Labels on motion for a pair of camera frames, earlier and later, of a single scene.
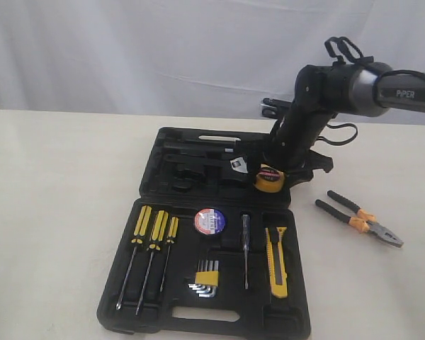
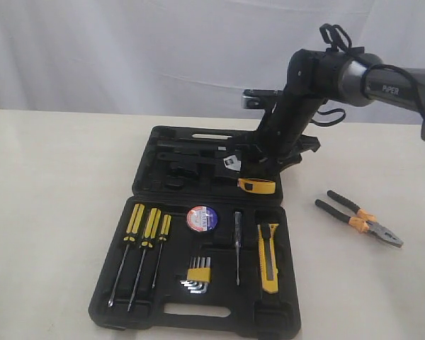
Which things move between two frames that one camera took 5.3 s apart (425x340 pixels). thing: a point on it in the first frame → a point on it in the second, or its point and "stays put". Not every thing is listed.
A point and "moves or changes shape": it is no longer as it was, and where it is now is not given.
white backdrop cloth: (205, 58) stays put
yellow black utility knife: (280, 291) → (268, 257)
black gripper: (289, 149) → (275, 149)
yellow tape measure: (268, 179) moves or changes shape
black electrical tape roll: (210, 221) moves or changes shape
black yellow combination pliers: (362, 221) stays put
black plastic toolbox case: (203, 253) stays put
